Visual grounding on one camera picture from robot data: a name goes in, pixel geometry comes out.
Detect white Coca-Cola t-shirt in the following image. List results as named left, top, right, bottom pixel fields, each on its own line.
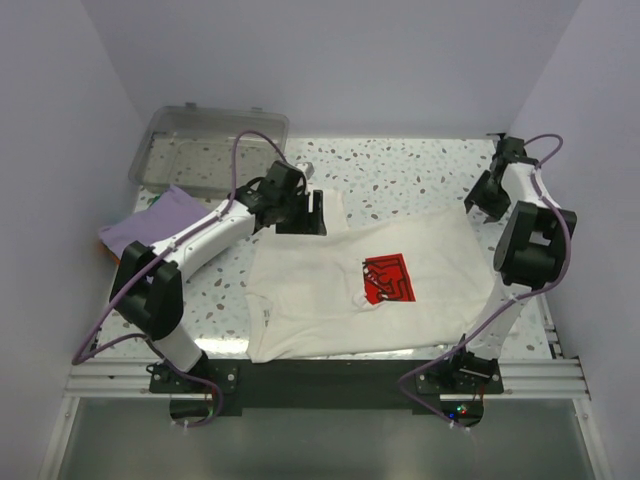
left=245, top=191, right=496, bottom=363

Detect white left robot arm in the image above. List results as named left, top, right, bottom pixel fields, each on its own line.
left=110, top=160, right=327, bottom=379

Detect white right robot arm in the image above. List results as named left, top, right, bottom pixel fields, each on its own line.
left=448, top=134, right=577, bottom=381

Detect folded purple t-shirt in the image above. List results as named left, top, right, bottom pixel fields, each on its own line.
left=98, top=185, right=210, bottom=259

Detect clear plastic storage bin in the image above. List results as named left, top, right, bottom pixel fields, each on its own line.
left=129, top=103, right=289, bottom=199

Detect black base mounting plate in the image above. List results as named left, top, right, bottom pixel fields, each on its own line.
left=146, top=349, right=504, bottom=427

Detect folded orange and teal clothes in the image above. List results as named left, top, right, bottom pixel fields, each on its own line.
left=97, top=240, right=121, bottom=265

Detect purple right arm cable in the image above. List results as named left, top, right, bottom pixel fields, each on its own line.
left=397, top=133, right=576, bottom=415

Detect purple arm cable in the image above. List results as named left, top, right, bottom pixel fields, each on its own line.
left=397, top=133, right=576, bottom=415
left=70, top=129, right=296, bottom=429

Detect aluminium right side rail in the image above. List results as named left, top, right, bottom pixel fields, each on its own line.
left=537, top=294, right=565, bottom=360

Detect aluminium rail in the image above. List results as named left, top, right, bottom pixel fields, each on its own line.
left=64, top=358, right=590, bottom=400
left=537, top=294, right=565, bottom=360

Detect aluminium front rail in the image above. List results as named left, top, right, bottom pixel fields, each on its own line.
left=64, top=358, right=590, bottom=400

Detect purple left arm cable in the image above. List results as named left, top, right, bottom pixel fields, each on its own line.
left=70, top=129, right=296, bottom=429

